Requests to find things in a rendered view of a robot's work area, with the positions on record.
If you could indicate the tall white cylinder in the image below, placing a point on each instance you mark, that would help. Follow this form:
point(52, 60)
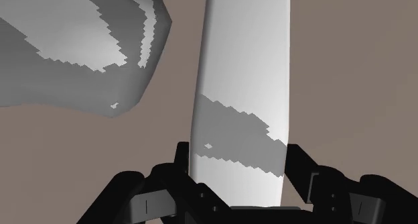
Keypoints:
point(243, 69)

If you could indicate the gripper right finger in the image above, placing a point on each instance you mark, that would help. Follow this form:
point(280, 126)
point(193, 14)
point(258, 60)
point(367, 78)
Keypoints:
point(329, 190)

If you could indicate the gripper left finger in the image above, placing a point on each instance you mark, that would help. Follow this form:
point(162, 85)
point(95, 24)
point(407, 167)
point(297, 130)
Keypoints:
point(169, 184)

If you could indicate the white rounded object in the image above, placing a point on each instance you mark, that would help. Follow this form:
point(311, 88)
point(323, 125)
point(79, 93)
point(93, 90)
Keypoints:
point(72, 40)

